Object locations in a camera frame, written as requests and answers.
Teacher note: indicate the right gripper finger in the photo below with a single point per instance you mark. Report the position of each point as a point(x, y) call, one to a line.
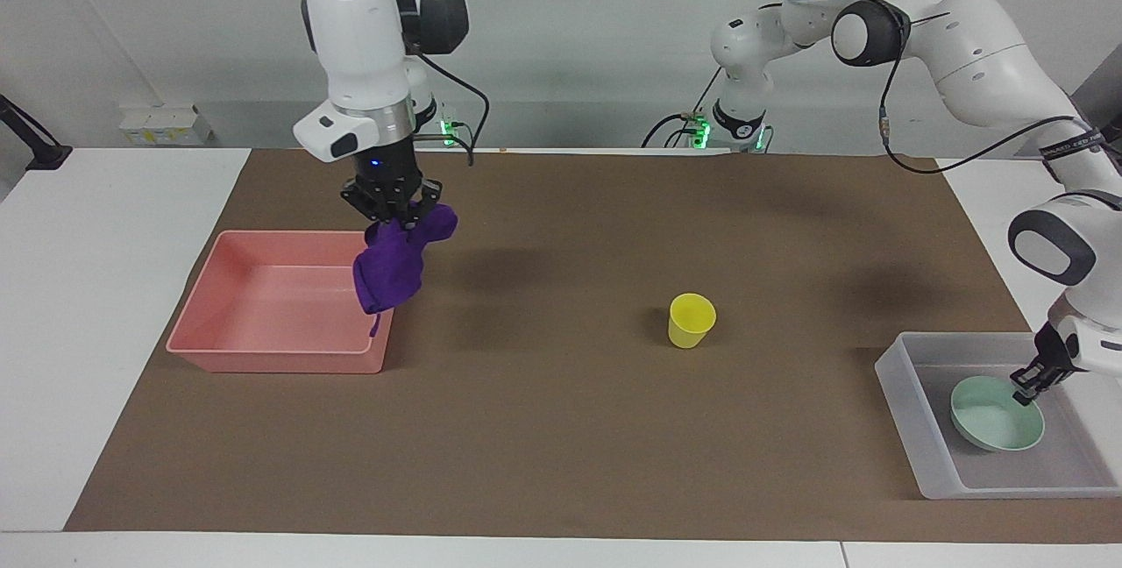
point(361, 201)
point(424, 201)

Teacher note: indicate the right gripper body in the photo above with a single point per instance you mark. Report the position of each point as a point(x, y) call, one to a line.
point(384, 172)

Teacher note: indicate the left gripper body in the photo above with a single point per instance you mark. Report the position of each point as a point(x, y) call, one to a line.
point(1052, 349)

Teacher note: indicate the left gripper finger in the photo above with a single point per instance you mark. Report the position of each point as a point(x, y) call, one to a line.
point(1031, 393)
point(1024, 373)

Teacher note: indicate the light green bowl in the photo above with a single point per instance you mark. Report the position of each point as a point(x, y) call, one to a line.
point(995, 421)

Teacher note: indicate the purple cloth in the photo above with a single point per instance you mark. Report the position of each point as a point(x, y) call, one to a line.
point(393, 268)

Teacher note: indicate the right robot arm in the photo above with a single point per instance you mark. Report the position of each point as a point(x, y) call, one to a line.
point(359, 33)

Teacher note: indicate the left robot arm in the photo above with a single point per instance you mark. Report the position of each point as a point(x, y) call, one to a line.
point(973, 51)

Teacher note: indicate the white socket box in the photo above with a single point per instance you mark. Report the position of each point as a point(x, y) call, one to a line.
point(165, 125)

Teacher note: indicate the translucent white plastic bin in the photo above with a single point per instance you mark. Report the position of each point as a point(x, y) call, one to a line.
point(1008, 473)

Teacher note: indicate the pink plastic tray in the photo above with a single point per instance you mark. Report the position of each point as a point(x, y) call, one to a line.
point(280, 309)

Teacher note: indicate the yellow plastic cup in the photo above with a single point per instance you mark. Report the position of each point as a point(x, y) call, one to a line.
point(691, 321)

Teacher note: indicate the black stand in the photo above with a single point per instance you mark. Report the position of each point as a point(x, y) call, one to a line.
point(39, 147)

